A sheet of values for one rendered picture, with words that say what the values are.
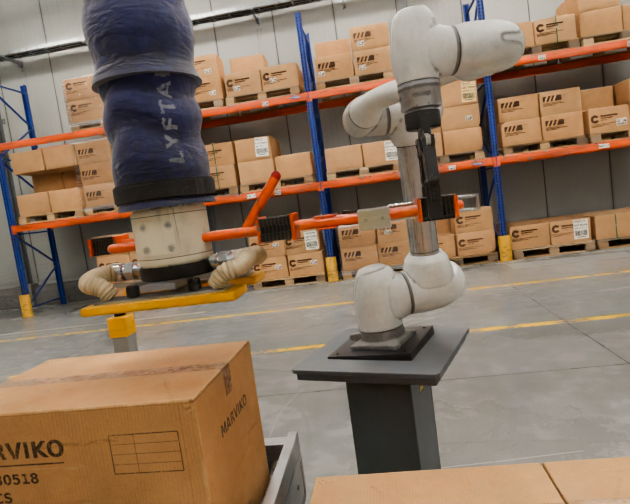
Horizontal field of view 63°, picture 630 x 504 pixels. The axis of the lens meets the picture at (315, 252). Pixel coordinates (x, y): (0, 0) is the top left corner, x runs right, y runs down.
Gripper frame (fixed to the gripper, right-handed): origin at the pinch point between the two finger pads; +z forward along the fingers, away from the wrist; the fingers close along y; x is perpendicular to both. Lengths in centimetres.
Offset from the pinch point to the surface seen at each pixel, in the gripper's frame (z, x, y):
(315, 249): 71, -121, -704
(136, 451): 40, -65, 23
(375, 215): 0.4, -12.5, 3.6
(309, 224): 0.4, -26.9, 3.7
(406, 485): 70, -13, -11
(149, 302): 12, -61, 15
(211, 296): 12, -47, 15
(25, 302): 97, -634, -688
